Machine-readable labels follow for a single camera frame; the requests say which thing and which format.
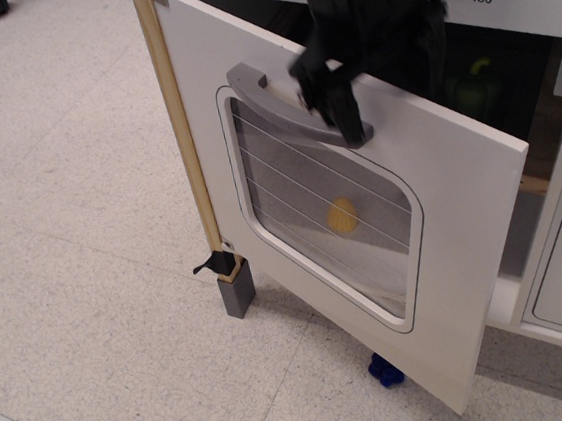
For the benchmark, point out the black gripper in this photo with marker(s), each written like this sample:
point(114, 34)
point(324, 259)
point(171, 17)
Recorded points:
point(409, 55)

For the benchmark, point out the grey oven door handle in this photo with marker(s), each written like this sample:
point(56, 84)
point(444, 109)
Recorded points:
point(249, 85)

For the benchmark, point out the white oven door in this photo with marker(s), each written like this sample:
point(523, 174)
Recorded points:
point(434, 191)

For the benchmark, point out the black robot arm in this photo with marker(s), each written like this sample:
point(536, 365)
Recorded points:
point(362, 19)

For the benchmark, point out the yellow toy food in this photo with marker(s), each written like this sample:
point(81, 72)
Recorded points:
point(342, 216)

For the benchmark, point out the green toy pepper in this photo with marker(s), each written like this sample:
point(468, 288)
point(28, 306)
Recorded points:
point(475, 93)

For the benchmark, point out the white toy kitchen cabinet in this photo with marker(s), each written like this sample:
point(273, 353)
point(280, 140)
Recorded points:
point(523, 39)

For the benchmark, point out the black tape strip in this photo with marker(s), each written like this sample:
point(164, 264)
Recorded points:
point(219, 262)

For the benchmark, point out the grey leg foot cap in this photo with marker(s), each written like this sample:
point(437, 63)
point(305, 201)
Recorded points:
point(239, 294)

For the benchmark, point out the blue toy grape bunch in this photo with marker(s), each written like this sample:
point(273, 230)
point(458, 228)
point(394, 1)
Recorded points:
point(385, 372)

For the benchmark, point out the wooden cabinet leg post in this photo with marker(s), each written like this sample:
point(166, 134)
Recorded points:
point(156, 44)

